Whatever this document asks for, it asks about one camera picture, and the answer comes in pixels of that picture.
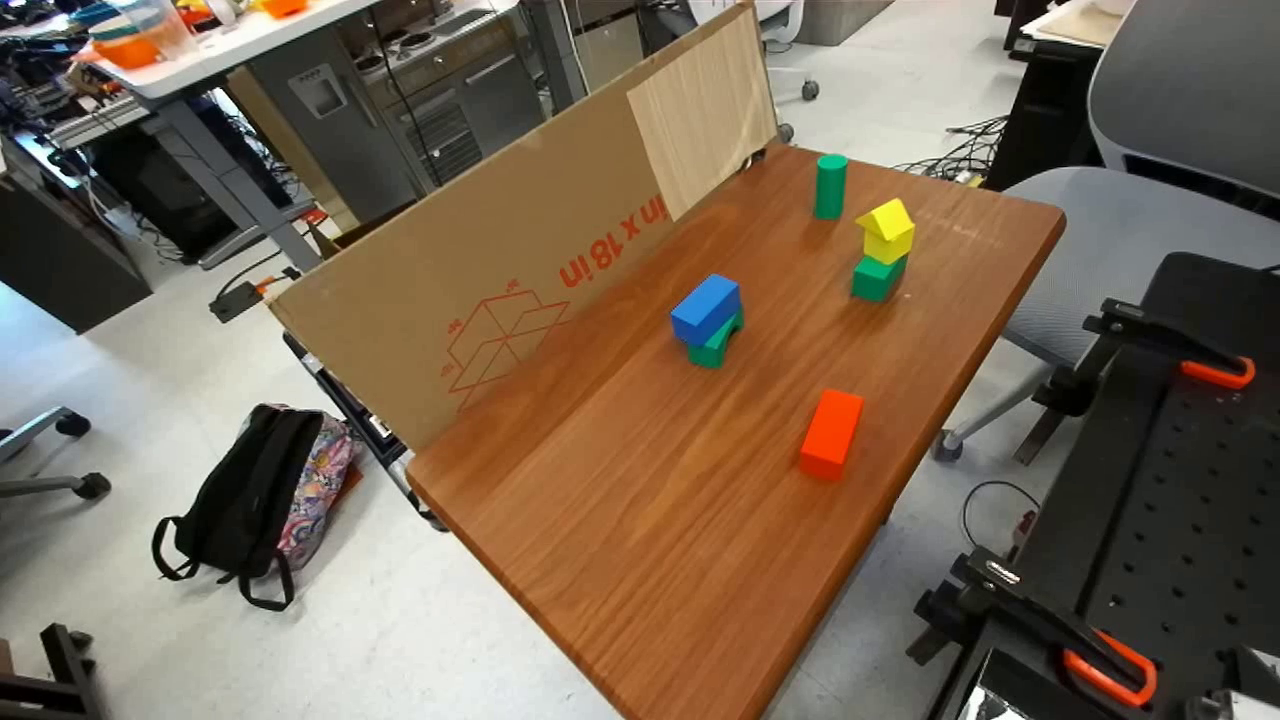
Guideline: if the orange rectangular block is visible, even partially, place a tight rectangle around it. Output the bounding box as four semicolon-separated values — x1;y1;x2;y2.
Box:
799;386;864;478

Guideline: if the green block under blue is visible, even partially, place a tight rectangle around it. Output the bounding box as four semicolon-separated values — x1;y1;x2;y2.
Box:
683;317;745;369

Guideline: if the blue rectangular block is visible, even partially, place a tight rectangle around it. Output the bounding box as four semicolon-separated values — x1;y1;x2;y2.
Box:
674;273;739;344

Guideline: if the green block under yellow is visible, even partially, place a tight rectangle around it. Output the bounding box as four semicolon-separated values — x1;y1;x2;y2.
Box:
851;257;906;302

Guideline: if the green cylinder block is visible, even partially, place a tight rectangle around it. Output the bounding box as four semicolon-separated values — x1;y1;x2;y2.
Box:
813;153;847;221

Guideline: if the yellow house-shaped block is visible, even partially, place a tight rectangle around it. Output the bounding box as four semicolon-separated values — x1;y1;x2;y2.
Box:
859;201;916;262

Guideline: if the wooden side table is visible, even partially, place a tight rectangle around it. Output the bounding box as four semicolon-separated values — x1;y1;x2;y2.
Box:
412;148;1065;720

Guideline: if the brown cardboard board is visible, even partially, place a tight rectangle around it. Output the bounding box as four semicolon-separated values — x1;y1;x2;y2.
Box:
274;0;777;443

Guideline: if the black backpack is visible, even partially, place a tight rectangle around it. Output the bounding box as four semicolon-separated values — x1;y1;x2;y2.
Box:
153;403;361;611

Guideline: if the black orange clamp lower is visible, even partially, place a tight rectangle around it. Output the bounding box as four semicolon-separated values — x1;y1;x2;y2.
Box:
908;550;1160;710

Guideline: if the black orange clamp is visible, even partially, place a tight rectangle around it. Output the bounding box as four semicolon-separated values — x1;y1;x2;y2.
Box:
908;550;1160;710
1085;300;1258;391

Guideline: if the black orange clamp upper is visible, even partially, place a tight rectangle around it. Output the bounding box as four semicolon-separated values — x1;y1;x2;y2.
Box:
1085;300;1258;391

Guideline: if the black perforated breadboard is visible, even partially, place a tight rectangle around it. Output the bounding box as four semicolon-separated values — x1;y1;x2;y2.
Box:
934;248;1280;720

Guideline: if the white grey workbench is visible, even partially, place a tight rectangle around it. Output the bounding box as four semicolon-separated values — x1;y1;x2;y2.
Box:
102;0;588;266

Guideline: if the orange plastic bin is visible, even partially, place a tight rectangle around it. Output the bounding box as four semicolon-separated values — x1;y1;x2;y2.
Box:
87;3;193;72

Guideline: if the grey office chair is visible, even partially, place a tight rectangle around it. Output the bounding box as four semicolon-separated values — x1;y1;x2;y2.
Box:
935;0;1280;458

